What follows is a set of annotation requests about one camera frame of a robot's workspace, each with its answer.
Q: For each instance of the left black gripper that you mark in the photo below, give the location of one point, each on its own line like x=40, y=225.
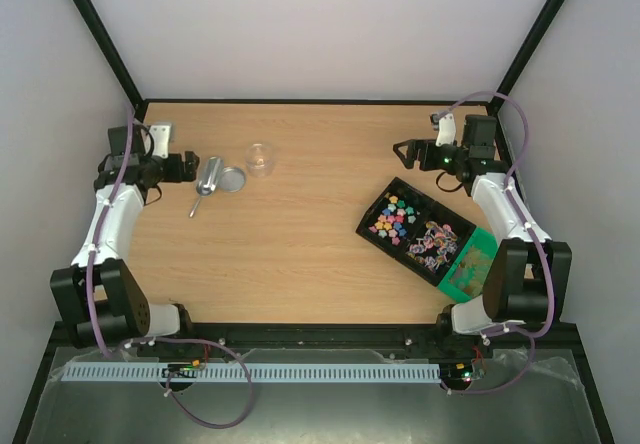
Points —
x=177, y=173

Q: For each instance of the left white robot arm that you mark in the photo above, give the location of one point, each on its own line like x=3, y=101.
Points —
x=97, y=296

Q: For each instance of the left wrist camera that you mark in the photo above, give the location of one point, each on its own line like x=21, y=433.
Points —
x=160, y=136

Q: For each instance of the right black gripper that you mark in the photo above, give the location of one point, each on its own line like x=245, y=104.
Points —
x=423, y=154

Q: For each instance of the clear plastic jar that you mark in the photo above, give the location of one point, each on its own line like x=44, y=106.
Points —
x=260, y=159

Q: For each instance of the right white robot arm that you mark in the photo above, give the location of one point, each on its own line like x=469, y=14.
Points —
x=529, y=273

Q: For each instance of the round metal lid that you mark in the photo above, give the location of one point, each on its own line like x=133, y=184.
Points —
x=232, y=179

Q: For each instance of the metal scoop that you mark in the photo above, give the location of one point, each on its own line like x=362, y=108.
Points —
x=207, y=181

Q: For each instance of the light blue slotted duct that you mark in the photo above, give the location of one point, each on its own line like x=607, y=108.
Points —
x=257, y=372

